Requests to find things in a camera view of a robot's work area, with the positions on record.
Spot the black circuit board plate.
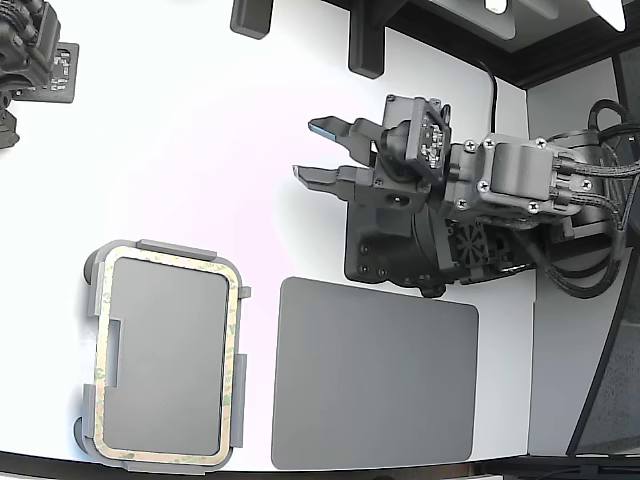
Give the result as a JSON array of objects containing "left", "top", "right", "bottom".
[{"left": 49, "top": 42, "right": 80, "bottom": 105}]

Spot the beige adhesive rectangular frame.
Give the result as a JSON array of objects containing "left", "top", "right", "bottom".
[{"left": 92, "top": 244, "right": 242, "bottom": 464}]

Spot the black frame rail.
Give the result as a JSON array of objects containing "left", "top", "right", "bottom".
[{"left": 324, "top": 0, "right": 640, "bottom": 91}]

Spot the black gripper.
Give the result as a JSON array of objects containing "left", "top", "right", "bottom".
[{"left": 293, "top": 115, "right": 432, "bottom": 210}]

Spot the gray bracket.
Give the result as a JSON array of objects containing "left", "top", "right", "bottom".
[{"left": 229, "top": 0, "right": 275, "bottom": 40}]

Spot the thin black cable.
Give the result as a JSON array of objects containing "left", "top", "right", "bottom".
[{"left": 474, "top": 58, "right": 500, "bottom": 135}]

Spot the black robot mechanism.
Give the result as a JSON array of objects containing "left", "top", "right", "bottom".
[{"left": 0, "top": 0, "right": 62, "bottom": 150}]

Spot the gray holder with edge tabs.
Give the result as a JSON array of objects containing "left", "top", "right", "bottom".
[{"left": 73, "top": 238, "right": 252, "bottom": 476}]

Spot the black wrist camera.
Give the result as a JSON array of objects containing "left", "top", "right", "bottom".
[{"left": 375, "top": 93, "right": 453, "bottom": 185}]

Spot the flat gray plate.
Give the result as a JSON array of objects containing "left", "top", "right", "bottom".
[{"left": 270, "top": 276, "right": 480, "bottom": 471}]

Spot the black bracket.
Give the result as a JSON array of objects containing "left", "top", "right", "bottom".
[{"left": 348, "top": 0, "right": 387, "bottom": 80}]

